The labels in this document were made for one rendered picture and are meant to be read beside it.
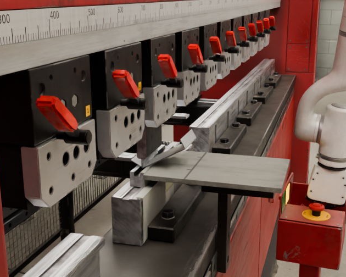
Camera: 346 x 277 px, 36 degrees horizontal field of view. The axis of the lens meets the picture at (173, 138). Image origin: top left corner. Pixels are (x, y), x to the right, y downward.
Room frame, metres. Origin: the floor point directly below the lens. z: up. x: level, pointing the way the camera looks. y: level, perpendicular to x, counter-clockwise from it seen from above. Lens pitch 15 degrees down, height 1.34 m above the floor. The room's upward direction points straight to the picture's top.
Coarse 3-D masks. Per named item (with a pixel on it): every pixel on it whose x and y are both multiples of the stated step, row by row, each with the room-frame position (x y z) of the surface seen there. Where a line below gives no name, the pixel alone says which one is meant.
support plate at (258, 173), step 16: (160, 160) 1.05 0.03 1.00; (176, 160) 1.05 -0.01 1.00; (192, 160) 1.05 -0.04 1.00; (208, 160) 1.05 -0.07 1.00; (224, 160) 1.05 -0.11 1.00; (240, 160) 1.05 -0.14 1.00; (256, 160) 1.05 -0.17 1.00; (272, 160) 1.05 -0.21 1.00; (288, 160) 1.05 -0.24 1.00; (144, 176) 0.96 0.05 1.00; (160, 176) 0.95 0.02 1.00; (176, 176) 0.95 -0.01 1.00; (192, 176) 0.95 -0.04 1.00; (208, 176) 0.95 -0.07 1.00; (224, 176) 0.95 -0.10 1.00; (240, 176) 0.95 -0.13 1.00; (256, 176) 0.95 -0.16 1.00; (272, 176) 0.95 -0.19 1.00
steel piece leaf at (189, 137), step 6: (192, 132) 1.06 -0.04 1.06; (186, 138) 1.02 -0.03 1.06; (192, 138) 1.05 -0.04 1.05; (186, 144) 1.00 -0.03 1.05; (168, 150) 1.08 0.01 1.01; (174, 150) 1.04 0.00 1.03; (180, 150) 0.99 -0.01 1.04; (156, 156) 1.08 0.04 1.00; (162, 156) 1.04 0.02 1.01; (168, 156) 1.00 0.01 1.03; (150, 162) 1.03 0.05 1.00; (156, 162) 1.01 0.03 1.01
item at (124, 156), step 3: (123, 153) 1.09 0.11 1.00; (126, 153) 1.09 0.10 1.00; (129, 153) 1.09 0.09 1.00; (132, 153) 1.09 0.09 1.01; (135, 153) 1.09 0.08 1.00; (120, 156) 1.07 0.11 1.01; (123, 156) 1.07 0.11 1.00; (126, 156) 1.07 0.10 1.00; (129, 156) 1.07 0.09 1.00; (132, 156) 1.07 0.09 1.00; (135, 156) 1.07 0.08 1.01; (111, 159) 1.07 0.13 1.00; (114, 159) 1.07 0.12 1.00; (117, 159) 1.07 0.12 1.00; (120, 159) 1.06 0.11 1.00; (123, 159) 1.06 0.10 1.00; (126, 159) 1.06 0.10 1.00; (129, 159) 1.06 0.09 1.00
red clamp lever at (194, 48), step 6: (192, 48) 1.11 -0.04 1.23; (198, 48) 1.11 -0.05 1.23; (192, 54) 1.12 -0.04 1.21; (198, 54) 1.12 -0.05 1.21; (192, 60) 1.14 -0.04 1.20; (198, 60) 1.13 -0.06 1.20; (192, 66) 1.18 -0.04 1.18; (198, 66) 1.16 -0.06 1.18; (204, 66) 1.17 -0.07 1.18; (198, 72) 1.17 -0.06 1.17; (204, 72) 1.17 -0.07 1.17
